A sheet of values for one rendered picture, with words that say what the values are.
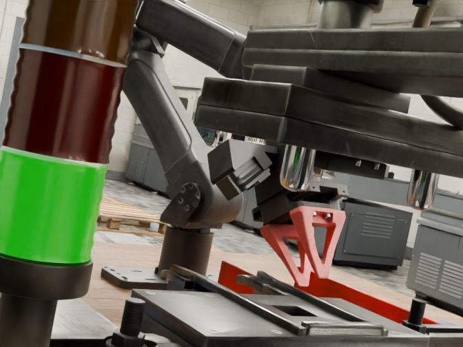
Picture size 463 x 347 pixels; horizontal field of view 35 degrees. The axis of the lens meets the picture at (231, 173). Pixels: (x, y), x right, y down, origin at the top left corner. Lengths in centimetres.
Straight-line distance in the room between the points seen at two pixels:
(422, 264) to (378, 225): 128
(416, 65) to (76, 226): 23
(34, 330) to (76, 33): 10
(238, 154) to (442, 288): 568
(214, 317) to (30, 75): 28
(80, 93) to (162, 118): 72
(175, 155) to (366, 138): 48
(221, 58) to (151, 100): 12
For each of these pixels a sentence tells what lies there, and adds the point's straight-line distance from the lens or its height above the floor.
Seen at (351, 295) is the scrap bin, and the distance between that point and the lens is 86.
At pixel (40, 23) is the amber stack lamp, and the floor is 113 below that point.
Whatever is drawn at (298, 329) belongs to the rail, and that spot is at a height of 99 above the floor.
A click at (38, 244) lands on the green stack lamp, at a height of 106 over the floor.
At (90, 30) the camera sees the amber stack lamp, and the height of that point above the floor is 113.
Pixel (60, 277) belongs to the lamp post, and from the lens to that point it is 26.
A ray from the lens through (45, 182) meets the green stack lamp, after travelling 25.
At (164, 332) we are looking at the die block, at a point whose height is 97.
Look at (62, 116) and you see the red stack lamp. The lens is 25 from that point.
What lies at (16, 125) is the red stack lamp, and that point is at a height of 109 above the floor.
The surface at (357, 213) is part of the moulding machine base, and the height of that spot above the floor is 56.
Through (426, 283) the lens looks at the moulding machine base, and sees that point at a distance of 655.
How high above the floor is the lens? 110
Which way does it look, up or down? 3 degrees down
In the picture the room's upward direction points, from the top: 11 degrees clockwise
